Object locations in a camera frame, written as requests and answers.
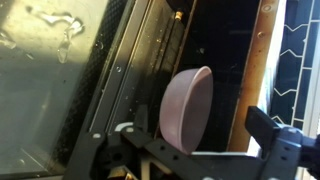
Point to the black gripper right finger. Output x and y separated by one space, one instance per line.
283 150

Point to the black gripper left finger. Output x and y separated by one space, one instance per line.
156 160

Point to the purple plastic bowl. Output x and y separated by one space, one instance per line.
186 110

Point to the silver toaster oven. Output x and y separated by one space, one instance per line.
100 83

